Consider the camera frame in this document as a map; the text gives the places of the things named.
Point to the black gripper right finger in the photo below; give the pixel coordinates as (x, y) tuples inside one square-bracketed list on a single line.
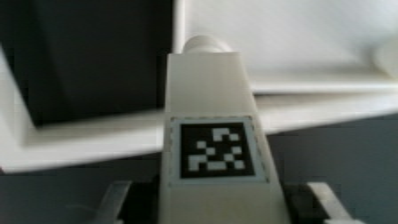
[(338, 216)]

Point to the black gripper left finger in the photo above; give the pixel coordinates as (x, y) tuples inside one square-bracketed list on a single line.
[(111, 205)]

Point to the white desk leg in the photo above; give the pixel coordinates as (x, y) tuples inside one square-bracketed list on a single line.
[(219, 183)]

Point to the white desk tabletop tray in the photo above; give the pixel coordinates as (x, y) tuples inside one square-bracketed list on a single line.
[(306, 39)]

